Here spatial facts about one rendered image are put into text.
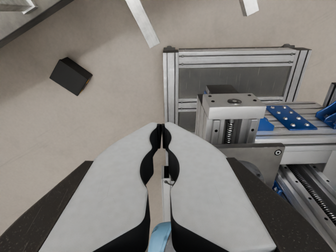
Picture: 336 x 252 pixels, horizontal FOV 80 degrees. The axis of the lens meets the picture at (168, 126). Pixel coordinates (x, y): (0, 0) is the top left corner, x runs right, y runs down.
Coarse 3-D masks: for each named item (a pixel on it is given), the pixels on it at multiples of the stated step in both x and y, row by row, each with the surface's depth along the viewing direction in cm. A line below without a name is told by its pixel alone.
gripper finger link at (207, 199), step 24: (168, 144) 11; (192, 144) 9; (168, 168) 10; (192, 168) 8; (216, 168) 8; (192, 192) 7; (216, 192) 7; (240, 192) 7; (192, 216) 6; (216, 216) 6; (240, 216) 6; (192, 240) 6; (216, 240) 5; (240, 240) 5; (264, 240) 5
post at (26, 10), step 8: (0, 0) 48; (8, 0) 51; (16, 0) 54; (24, 0) 57; (32, 0) 60; (0, 8) 50; (8, 8) 53; (16, 8) 55; (24, 8) 58; (32, 8) 60
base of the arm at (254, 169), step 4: (240, 160) 49; (244, 164) 48; (248, 164) 48; (252, 164) 49; (248, 168) 47; (252, 168) 47; (256, 168) 48; (252, 172) 46; (256, 172) 48; (260, 172) 48; (260, 176) 48; (264, 180) 49
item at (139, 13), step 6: (126, 0) 48; (132, 0) 48; (138, 0) 48; (132, 6) 48; (138, 6) 48; (132, 12) 49; (138, 12) 49; (144, 12) 49; (138, 18) 50; (144, 18) 50; (138, 24) 50; (144, 24) 50; (150, 24) 50; (144, 30) 51; (150, 30) 51; (144, 36) 52; (150, 36) 52; (156, 36) 52; (150, 42) 52; (156, 42) 52
